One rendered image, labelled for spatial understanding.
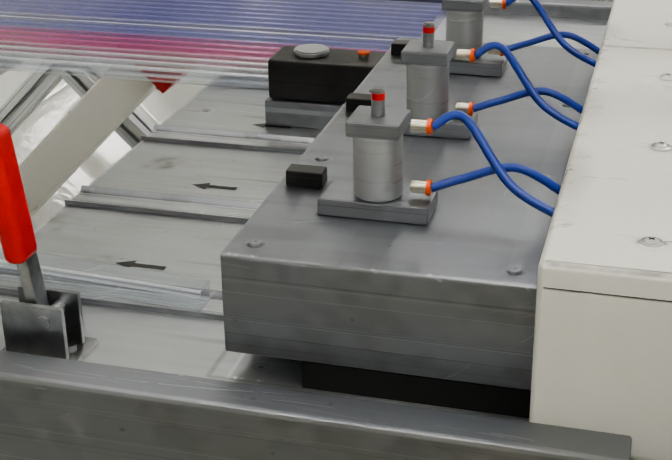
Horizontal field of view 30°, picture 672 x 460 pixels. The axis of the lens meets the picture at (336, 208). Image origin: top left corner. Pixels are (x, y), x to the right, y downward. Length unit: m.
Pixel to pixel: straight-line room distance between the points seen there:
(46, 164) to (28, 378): 1.24
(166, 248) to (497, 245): 0.21
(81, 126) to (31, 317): 1.17
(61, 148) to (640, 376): 1.34
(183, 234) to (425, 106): 0.15
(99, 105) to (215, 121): 0.85
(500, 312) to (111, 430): 0.17
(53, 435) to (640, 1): 0.49
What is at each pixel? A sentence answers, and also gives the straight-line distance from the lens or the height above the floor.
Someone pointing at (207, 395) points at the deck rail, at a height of 1.10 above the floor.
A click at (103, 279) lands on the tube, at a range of 0.62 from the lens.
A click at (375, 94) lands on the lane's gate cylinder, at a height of 1.21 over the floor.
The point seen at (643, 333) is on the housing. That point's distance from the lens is 0.48.
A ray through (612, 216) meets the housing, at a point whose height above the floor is 1.26.
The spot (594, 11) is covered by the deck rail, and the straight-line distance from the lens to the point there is 1.12.
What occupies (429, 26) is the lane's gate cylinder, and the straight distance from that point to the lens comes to 0.64.
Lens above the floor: 1.42
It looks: 27 degrees down
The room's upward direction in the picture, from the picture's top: 49 degrees clockwise
